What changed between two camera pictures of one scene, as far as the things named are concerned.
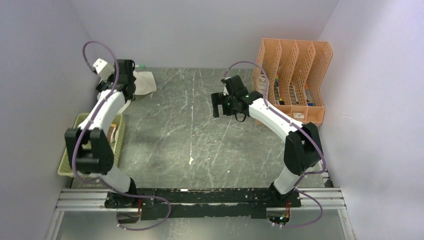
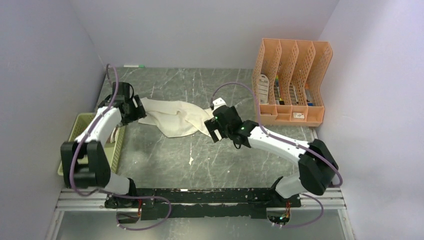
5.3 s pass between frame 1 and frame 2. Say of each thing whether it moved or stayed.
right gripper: moved
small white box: stayed
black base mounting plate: stayed
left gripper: moved
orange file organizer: stayed
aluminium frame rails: stayed
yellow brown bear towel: stayed
